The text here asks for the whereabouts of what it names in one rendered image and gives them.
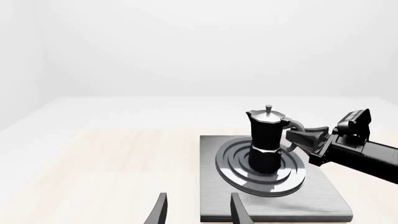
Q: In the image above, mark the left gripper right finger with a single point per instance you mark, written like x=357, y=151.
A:
x=238, y=213

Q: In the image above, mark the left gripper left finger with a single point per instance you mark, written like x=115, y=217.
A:
x=158, y=212

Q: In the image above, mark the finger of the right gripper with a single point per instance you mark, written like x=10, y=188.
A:
x=318, y=130
x=306, y=141

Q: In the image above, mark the flat black stove plate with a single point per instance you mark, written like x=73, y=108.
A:
x=311, y=200

